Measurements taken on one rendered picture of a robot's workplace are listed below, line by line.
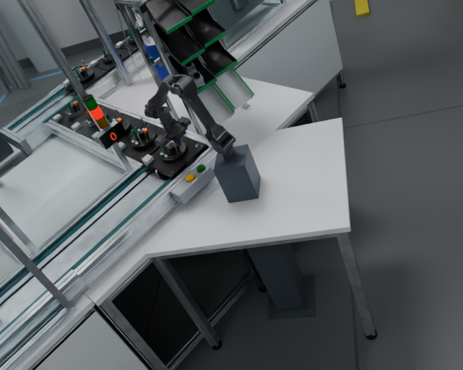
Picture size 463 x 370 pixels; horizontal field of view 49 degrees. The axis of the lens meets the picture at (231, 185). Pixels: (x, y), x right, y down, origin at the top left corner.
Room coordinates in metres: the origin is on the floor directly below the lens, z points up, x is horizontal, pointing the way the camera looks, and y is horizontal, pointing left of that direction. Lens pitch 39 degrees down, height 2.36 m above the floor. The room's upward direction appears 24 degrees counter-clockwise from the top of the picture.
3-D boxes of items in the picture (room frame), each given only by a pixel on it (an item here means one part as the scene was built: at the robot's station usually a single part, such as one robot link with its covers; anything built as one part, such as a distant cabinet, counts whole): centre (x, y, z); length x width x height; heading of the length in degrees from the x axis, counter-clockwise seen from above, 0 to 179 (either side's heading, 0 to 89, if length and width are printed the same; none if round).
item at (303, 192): (1.80, -0.07, 0.84); 0.90 x 0.70 x 0.03; 67
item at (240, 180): (1.75, -0.05, 0.96); 0.14 x 0.14 x 0.20; 67
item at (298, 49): (3.44, -0.55, 0.43); 1.11 x 0.68 x 0.86; 120
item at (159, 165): (2.09, 0.19, 0.96); 0.24 x 0.24 x 0.02; 30
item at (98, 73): (3.39, 0.61, 1.01); 0.24 x 0.24 x 0.13; 30
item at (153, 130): (2.31, 0.32, 1.01); 0.24 x 0.24 x 0.13; 30
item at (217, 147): (1.75, -0.04, 1.15); 0.09 x 0.07 x 0.06; 126
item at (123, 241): (1.82, 0.35, 0.91); 0.89 x 0.06 x 0.11; 120
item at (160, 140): (2.01, 0.14, 1.17); 0.19 x 0.06 x 0.08; 120
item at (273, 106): (2.48, 0.41, 0.84); 1.50 x 1.41 x 0.03; 120
